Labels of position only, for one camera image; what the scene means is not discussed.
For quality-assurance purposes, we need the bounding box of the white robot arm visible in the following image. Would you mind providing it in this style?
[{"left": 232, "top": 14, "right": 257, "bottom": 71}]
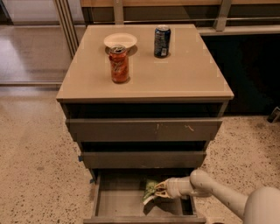
[{"left": 155, "top": 170, "right": 280, "bottom": 224}]

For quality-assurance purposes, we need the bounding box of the orange soda can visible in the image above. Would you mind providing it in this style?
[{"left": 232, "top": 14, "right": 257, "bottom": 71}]
[{"left": 108, "top": 45, "right": 129, "bottom": 83}]

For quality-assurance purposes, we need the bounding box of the green jalapeno chip bag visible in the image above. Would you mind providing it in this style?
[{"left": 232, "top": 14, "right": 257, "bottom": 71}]
[{"left": 143, "top": 178, "right": 158, "bottom": 205}]

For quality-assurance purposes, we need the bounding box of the white paper bowl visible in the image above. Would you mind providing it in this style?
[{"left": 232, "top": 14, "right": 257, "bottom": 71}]
[{"left": 103, "top": 33, "right": 137, "bottom": 48}]

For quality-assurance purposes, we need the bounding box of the top grey drawer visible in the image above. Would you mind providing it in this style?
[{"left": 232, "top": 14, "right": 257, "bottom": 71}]
[{"left": 66, "top": 118, "right": 222, "bottom": 142}]

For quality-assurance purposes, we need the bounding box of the bottom grey open drawer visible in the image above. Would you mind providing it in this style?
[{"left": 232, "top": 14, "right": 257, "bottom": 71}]
[{"left": 83, "top": 169, "right": 206, "bottom": 224}]

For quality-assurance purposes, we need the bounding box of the blue soda can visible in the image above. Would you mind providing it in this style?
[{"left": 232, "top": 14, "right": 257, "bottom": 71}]
[{"left": 154, "top": 24, "right": 171, "bottom": 58}]

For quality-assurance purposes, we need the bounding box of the middle grey drawer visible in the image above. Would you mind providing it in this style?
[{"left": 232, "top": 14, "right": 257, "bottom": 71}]
[{"left": 79, "top": 151, "right": 207, "bottom": 169}]

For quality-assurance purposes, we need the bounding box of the grey drawer cabinet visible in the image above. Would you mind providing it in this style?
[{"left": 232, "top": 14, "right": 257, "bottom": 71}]
[{"left": 56, "top": 24, "right": 235, "bottom": 224}]

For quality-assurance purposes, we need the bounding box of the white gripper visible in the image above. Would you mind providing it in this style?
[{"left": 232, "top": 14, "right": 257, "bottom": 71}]
[{"left": 154, "top": 177, "right": 193, "bottom": 199}]

